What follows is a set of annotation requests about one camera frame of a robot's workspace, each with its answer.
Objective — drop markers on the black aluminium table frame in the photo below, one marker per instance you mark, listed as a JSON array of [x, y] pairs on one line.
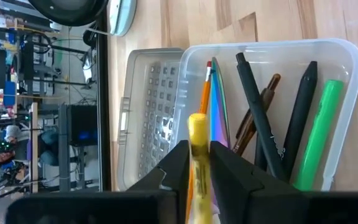
[[103, 109]]

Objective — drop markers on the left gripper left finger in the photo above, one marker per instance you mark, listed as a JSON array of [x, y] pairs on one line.
[[104, 208]]

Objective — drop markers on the black computer tower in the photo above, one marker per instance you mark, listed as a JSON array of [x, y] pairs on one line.
[[82, 124]]

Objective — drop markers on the orange pencil with eraser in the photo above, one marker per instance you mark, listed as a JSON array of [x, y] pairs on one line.
[[205, 93]]

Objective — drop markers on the brown pen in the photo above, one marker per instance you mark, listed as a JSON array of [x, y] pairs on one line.
[[264, 99]]

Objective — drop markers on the clear plastic supply box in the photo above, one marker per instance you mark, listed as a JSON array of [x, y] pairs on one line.
[[337, 62]]

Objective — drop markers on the clear studded box lid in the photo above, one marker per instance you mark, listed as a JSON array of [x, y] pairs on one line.
[[154, 118]]

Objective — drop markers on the black pen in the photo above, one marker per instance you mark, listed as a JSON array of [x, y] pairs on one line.
[[301, 115], [255, 102]]

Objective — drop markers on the yellow highlighter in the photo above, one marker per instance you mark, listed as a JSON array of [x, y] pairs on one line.
[[199, 137]]

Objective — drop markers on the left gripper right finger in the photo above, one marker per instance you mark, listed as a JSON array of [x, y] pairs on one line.
[[275, 205]]

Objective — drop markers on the green highlighter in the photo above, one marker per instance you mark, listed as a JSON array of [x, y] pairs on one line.
[[320, 130]]

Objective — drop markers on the white desk lamp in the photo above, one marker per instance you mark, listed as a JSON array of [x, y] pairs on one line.
[[73, 12]]

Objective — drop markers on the person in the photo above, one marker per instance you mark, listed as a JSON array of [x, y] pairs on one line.
[[47, 146]]

